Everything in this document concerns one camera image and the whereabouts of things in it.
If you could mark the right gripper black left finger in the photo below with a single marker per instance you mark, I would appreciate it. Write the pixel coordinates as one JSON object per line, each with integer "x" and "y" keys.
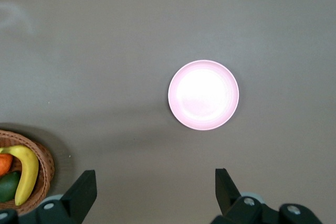
{"x": 78, "y": 197}

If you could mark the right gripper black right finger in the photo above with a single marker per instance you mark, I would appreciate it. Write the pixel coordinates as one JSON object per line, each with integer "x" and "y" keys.
{"x": 231, "y": 203}

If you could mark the yellow banana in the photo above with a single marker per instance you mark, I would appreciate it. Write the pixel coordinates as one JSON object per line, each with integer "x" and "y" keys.
{"x": 29, "y": 171}

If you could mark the brown wicker basket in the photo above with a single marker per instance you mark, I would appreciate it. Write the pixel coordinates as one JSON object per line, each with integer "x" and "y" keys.
{"x": 44, "y": 161}

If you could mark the dark green avocado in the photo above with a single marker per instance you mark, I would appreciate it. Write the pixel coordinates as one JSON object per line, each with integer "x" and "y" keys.
{"x": 8, "y": 187}

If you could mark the orange tangerine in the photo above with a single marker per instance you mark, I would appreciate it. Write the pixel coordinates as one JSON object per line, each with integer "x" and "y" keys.
{"x": 5, "y": 165}

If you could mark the pink round plate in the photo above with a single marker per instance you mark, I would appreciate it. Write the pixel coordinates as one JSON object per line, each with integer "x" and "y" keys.
{"x": 203, "y": 95}

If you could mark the brown table cloth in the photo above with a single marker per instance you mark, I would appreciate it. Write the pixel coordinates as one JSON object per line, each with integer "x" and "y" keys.
{"x": 131, "y": 51}

